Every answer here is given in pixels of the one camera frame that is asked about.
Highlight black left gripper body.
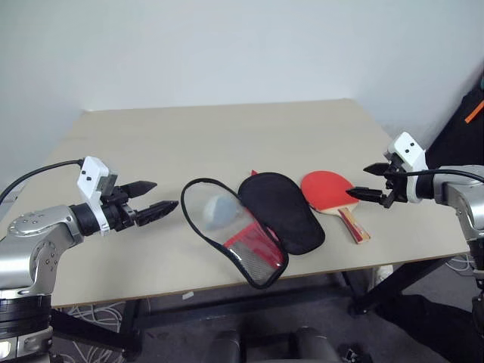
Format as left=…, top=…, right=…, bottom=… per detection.
left=101, top=185, right=139, bottom=232

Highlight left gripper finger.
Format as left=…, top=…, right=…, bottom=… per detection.
left=121, top=181, right=158, bottom=198
left=134, top=200, right=179, bottom=227

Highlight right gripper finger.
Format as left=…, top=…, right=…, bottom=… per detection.
left=346, top=187, right=386, bottom=204
left=362, top=162, right=389, bottom=177

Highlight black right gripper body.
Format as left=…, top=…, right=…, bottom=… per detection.
left=380, top=157, right=410, bottom=209

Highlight red table tennis paddle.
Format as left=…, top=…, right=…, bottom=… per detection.
left=300, top=170, right=372, bottom=246

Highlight black paddle case clear window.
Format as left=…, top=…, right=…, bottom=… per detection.
left=180, top=169, right=326, bottom=290

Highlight black bag orange strip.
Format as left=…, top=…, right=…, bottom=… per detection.
left=426, top=87, right=484, bottom=172

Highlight white object under table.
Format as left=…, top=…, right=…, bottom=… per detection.
left=373, top=264, right=395, bottom=293

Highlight dark rounded shape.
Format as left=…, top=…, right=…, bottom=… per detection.
left=290, top=326, right=341, bottom=363
left=213, top=328, right=243, bottom=363

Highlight small black white floor object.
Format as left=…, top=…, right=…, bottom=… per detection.
left=341, top=343, right=374, bottom=363

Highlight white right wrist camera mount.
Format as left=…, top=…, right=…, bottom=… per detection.
left=383, top=131, right=430, bottom=205

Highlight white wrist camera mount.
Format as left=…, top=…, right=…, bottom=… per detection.
left=76, top=156, right=120, bottom=232
left=383, top=131, right=430, bottom=205

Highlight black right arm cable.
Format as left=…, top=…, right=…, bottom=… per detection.
left=392, top=165, right=484, bottom=178

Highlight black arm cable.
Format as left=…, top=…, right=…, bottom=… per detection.
left=392, top=165, right=484, bottom=178
left=0, top=160, right=85, bottom=205

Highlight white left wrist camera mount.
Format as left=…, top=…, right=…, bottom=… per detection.
left=76, top=156, right=120, bottom=232

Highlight black table frame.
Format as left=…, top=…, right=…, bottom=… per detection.
left=51, top=256, right=468, bottom=360

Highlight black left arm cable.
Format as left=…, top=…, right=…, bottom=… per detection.
left=0, top=160, right=85, bottom=205

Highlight white floor cables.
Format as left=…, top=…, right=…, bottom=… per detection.
left=51, top=301, right=128, bottom=363

